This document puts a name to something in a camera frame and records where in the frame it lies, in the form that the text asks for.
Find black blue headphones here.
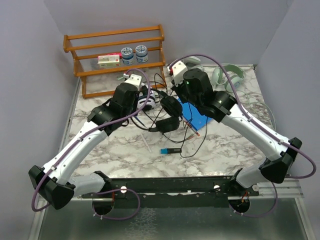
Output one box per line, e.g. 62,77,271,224
139,88,183,134

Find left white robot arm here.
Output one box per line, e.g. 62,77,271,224
28,82,140,210

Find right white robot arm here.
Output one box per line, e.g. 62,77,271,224
169,66,302,196

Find black white headphones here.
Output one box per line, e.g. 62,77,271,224
137,84,156,112

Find grey white headphones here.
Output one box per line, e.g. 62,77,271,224
183,56,205,72

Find mint green headphones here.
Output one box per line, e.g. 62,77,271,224
210,64,246,93

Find blue notebook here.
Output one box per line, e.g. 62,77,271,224
177,98,212,131

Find red pen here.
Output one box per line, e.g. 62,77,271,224
183,120,201,137

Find white red box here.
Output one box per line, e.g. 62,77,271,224
97,54,120,68

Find wooden shelf rack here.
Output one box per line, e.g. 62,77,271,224
63,24,166,99

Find left blue white jar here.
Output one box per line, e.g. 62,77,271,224
120,47,134,66

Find blue white jar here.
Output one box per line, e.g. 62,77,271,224
135,45,148,63
120,47,134,66

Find white stick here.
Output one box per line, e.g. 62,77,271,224
140,133,152,153

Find right blue white jar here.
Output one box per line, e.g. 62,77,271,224
135,45,148,63

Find blue black highlighter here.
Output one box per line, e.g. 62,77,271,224
160,148,182,155

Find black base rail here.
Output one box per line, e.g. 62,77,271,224
81,176,259,209

